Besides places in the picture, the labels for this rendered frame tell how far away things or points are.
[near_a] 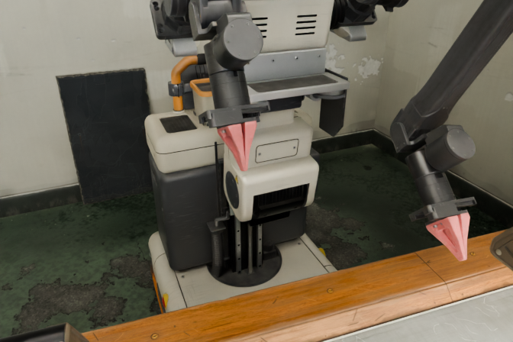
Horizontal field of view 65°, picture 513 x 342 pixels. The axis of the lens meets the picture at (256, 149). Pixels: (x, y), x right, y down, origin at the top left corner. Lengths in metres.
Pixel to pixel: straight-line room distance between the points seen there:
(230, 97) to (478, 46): 0.39
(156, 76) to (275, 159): 1.41
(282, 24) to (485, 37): 0.42
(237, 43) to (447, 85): 0.38
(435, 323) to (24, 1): 2.07
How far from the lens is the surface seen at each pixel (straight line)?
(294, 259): 1.55
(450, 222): 0.77
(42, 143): 2.44
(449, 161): 0.76
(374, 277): 0.80
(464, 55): 0.74
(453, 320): 0.81
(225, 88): 0.61
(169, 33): 0.87
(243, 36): 0.56
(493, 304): 0.87
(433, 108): 0.78
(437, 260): 0.88
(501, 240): 0.43
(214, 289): 1.44
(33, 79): 2.33
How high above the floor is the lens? 1.29
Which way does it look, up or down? 26 degrees down
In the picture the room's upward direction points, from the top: straight up
